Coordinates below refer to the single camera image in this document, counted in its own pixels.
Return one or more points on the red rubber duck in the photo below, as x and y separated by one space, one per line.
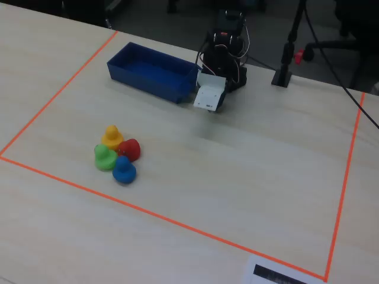
131 149

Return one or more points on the green rubber duck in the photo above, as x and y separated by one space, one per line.
103 159

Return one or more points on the blue plastic box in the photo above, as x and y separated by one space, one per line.
148 69

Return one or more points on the red clamp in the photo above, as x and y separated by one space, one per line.
299 56

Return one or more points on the blue rubber duck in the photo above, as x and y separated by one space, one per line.
124 171

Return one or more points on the black office chair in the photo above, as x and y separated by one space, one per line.
358 23

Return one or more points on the yellow rubber duck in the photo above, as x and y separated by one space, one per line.
112 137

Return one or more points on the orange tape strip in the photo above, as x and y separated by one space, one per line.
346 177
118 202
59 92

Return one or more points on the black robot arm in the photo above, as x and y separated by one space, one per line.
220 56

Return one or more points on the white paper with black bar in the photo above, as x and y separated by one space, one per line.
281 273

